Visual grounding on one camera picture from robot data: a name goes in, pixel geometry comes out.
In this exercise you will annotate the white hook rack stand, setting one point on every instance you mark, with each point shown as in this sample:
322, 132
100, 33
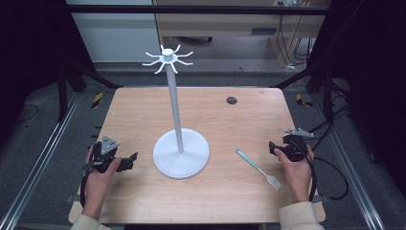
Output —
178, 134

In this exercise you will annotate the aluminium floor rail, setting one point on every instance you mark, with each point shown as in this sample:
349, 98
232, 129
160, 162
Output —
348, 166
38, 163

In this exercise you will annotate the wooden desk with drawer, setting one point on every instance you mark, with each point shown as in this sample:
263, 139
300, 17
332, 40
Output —
223, 22

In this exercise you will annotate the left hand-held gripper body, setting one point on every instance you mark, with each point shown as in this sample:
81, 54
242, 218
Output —
106, 150

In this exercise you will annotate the yellow black striped tape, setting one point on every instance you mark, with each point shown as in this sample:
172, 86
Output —
97, 99
301, 100

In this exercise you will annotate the white cabinet panel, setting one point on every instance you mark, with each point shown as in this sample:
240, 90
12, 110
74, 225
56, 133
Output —
116, 35

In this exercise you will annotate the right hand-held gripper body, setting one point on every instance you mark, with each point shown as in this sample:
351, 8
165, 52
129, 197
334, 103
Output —
295, 143

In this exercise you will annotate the black metal frame stand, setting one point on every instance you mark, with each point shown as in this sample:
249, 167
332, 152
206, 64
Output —
68, 83
319, 83

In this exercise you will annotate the person's right hand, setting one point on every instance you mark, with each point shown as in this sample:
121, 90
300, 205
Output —
295, 177

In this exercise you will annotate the black horizontal frame bar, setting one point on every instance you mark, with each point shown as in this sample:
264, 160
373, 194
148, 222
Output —
198, 9

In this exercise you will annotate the person's left hand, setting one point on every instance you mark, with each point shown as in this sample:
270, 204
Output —
99, 183

